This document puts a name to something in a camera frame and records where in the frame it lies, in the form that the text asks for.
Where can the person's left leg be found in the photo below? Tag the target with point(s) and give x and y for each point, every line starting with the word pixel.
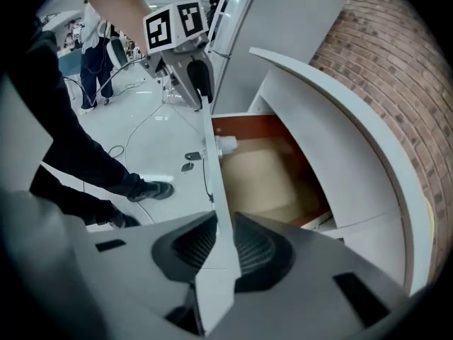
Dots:
pixel 70 136

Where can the blue table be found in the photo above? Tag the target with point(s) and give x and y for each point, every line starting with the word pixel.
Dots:
pixel 70 62

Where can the white curved table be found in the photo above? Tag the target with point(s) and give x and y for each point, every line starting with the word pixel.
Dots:
pixel 354 175

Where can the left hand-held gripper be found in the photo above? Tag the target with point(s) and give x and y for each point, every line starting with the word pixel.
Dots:
pixel 170 30

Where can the black floor plug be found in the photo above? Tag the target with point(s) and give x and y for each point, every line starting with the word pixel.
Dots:
pixel 193 156
pixel 187 166

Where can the person's right leg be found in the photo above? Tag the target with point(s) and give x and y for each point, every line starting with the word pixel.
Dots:
pixel 70 200

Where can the person's black shoe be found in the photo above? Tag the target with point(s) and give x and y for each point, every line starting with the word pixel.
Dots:
pixel 124 221
pixel 152 191

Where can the person's left black shoe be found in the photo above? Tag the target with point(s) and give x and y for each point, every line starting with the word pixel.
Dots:
pixel 152 191

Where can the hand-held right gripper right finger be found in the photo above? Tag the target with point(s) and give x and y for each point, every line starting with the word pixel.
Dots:
pixel 304 282

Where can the white cabinet door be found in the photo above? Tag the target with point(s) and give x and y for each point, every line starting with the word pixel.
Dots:
pixel 255 175

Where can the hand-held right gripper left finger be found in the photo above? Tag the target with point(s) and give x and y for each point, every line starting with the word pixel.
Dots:
pixel 141 260

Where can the person's left forearm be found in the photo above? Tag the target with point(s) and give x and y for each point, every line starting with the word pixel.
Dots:
pixel 113 5

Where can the person's leg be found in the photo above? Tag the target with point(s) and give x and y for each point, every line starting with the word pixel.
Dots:
pixel 70 136
pixel 70 200

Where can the person's right black shoe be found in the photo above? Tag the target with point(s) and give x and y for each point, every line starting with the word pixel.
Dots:
pixel 124 221

